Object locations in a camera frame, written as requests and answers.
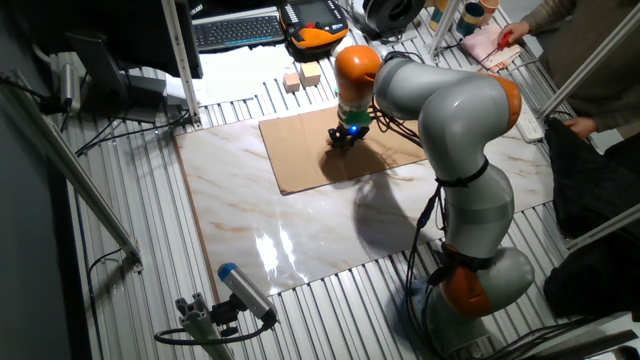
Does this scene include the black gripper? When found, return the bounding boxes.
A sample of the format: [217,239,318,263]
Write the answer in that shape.
[327,122,372,150]

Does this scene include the red handled tool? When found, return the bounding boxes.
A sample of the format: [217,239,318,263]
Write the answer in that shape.
[479,32,515,66]

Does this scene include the left forearm brown sleeve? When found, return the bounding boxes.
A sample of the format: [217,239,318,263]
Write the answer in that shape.
[589,107,640,134]

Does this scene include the right forearm brown sleeve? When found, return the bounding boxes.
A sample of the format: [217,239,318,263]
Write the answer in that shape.
[522,0,586,36]

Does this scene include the person right hand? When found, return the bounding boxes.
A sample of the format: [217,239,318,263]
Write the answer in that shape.
[497,20,531,49]

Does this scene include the person left hand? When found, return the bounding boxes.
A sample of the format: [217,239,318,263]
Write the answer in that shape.
[563,116,599,141]

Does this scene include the brown cardboard sheet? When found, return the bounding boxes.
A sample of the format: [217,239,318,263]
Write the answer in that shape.
[258,105,429,196]

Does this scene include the large light wooden cube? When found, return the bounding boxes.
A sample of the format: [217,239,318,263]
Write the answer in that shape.
[298,61,323,89]

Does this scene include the marble pattern board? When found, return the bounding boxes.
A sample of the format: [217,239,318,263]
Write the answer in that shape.
[173,94,555,301]

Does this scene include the orange and black teach pendant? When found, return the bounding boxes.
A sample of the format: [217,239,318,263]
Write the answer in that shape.
[278,0,350,64]

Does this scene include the white paper sheet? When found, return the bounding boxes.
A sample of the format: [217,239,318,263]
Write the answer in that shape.
[164,43,301,106]

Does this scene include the black filament spool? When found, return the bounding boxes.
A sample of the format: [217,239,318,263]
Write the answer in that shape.
[362,0,427,36]

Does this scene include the black keyboard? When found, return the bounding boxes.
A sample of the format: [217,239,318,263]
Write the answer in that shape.
[192,14,286,54]

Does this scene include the yellow and blue cup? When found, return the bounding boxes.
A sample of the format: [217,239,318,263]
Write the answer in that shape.
[429,0,450,32]

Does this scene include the pink cloth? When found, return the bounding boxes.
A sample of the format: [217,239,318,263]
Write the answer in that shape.
[459,23,524,74]

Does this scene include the dark blue cup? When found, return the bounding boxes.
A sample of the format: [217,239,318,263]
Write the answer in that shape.
[455,2,485,37]

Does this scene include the white power strip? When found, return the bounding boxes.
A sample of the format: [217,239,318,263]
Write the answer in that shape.
[514,97,546,145]

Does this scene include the short aluminium profile stub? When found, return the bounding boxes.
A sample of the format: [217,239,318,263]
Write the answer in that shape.
[174,292,236,360]

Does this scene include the black monitor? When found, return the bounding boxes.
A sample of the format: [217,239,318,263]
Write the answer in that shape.
[14,0,204,81]

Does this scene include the black monitor stand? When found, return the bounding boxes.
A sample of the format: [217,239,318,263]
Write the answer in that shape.
[64,32,171,125]

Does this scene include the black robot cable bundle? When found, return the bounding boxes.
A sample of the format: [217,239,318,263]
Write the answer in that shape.
[369,49,449,351]

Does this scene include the black strap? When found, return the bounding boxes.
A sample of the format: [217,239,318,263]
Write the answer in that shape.
[434,157,490,189]

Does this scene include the aluminium profile post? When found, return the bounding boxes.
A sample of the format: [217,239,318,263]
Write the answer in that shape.
[427,0,464,55]
[160,0,202,129]

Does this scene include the black table cables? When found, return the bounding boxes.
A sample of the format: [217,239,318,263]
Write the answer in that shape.
[74,108,192,157]

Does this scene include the grey camera with blue cap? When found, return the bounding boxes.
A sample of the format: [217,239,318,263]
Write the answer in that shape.
[217,262,279,326]

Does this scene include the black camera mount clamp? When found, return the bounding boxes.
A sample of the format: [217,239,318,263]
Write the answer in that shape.
[209,293,242,339]

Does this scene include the black camera cable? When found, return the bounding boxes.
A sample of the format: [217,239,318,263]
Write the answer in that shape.
[153,312,279,347]

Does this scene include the silver cylindrical camera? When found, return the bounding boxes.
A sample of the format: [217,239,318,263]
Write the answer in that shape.
[39,62,82,115]

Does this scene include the black floor cables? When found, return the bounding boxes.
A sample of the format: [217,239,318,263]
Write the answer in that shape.
[479,315,609,360]

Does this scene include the thin black cable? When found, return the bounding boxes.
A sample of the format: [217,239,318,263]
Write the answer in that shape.
[87,247,124,360]

